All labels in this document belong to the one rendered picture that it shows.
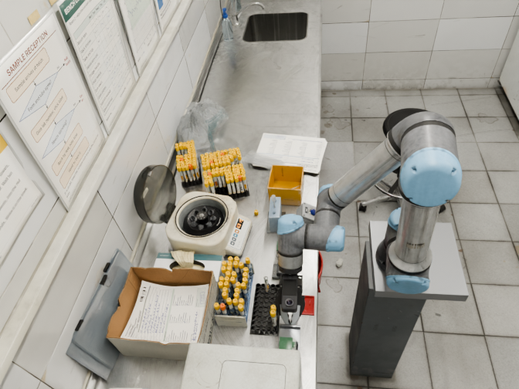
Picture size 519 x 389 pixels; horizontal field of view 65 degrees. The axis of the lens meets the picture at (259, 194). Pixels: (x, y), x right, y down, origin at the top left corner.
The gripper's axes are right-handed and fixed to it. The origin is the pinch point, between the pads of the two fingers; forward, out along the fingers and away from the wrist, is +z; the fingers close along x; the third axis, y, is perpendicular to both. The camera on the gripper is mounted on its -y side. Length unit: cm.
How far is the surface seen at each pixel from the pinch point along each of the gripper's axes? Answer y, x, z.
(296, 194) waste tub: 44, 0, -28
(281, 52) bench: 152, 15, -82
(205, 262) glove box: 16.4, 31.0, -12.0
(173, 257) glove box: 17.5, 42.9, -12.7
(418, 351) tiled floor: 73, -60, 65
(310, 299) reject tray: 12.1, -6.1, -1.8
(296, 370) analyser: -31.5, -3.8, -11.0
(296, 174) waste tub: 56, 1, -33
